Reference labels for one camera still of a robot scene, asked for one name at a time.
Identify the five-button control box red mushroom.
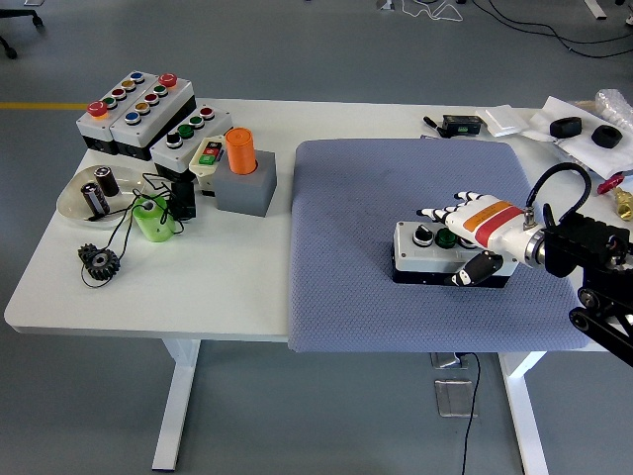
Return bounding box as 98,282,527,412
75,70,149,151
109,73,198,162

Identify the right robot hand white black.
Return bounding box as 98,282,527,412
416,191,533,288

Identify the four-button control box white black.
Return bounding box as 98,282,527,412
150,103,233,183
392,220,519,289

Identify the orange cylinder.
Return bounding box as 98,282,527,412
225,127,258,176

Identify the grey cube block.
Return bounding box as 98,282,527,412
213,150,278,218

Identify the grey-blue textured mat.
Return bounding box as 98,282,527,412
286,138,592,354

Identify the brass valve fitting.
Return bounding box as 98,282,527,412
612,190,633,222

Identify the white table leg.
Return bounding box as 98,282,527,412
497,350,550,475
150,338,202,471

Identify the metal floor socket plate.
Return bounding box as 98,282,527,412
434,378,479,419
429,351,470,370

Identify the black floor power cable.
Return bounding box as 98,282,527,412
459,351,482,475

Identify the clear bubble wrap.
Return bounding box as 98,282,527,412
594,88,633,131

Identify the beige red-green push switch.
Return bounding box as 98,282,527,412
189,134,229,193

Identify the black cylindrical capacitor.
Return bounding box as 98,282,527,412
80,181,111,218
93,166,122,198

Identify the thin black wire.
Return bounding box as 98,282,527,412
80,171,187,289

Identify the clear plastic bag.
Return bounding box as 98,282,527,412
551,141,592,174

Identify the small black device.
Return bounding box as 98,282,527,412
169,178,198,222

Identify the black office chair base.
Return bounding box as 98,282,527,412
0,0,45,60

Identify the white foam sheet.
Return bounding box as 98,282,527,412
521,95,633,180

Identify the black module green terminal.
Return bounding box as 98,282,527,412
441,114,485,139

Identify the white floor cable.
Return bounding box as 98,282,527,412
400,0,466,24

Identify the green plastic cylinder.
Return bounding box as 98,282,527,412
130,196,177,243

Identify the red valve handle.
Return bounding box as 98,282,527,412
596,173,625,196

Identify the black metal gear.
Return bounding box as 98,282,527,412
77,242,123,283

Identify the black rubber ring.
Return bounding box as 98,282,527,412
590,125,622,148
549,116,584,140

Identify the long black floor cable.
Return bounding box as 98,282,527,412
472,0,633,59

